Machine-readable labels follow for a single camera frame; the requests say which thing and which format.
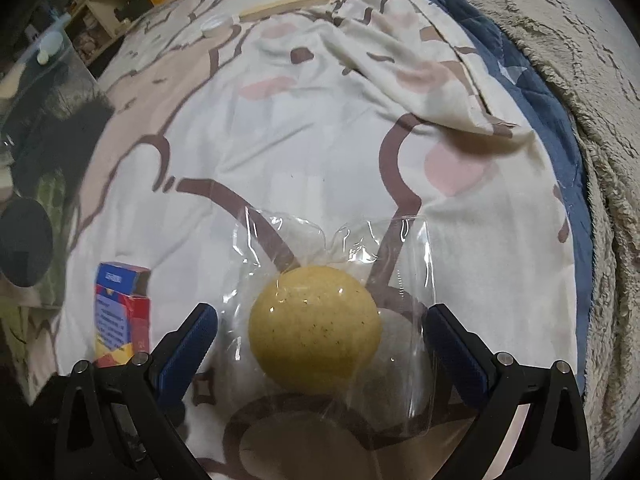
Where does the flat light wooden box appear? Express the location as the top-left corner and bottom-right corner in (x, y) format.
(239, 0), (331, 22)

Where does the blue quilt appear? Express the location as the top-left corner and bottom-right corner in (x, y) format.
(390, 0), (593, 401)

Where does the green patterned cloth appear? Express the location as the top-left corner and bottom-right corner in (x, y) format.
(30, 170), (71, 306)

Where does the beige fuzzy blanket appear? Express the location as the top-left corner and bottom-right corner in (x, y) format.
(425, 0), (640, 461)

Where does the clear plastic storage bin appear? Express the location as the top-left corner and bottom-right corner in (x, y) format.
(0, 10), (116, 201)

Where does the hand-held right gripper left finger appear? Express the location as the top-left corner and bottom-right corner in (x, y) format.
(54, 302), (219, 480)

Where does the printed bed sheet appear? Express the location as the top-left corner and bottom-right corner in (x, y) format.
(30, 0), (583, 480)

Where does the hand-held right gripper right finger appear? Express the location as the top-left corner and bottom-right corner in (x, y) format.
(425, 303), (592, 480)

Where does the white jar lid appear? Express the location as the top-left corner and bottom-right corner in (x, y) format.
(200, 14), (241, 38)

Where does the wooden shelf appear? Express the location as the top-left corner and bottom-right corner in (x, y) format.
(65, 0), (183, 66)

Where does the round dark mirror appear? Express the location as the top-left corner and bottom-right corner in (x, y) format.
(0, 197), (54, 288)

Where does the red and blue card box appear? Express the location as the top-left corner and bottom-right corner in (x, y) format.
(94, 261), (152, 370)

